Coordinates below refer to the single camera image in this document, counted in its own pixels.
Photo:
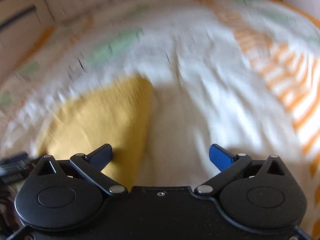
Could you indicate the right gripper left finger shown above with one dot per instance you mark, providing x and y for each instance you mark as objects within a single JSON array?
[{"x": 90, "y": 167}]

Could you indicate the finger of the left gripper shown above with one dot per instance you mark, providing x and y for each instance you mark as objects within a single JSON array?
[{"x": 16, "y": 168}]

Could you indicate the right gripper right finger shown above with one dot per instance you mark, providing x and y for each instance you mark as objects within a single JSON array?
[{"x": 229, "y": 165}]

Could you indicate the mustard yellow knit garment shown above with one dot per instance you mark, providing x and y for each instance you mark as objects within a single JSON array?
[{"x": 117, "y": 115}]

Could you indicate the white patterned bed cover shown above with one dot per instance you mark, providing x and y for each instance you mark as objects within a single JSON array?
[{"x": 243, "y": 74}]

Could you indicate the white shelf unit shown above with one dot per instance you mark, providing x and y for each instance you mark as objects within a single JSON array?
[{"x": 24, "y": 23}]

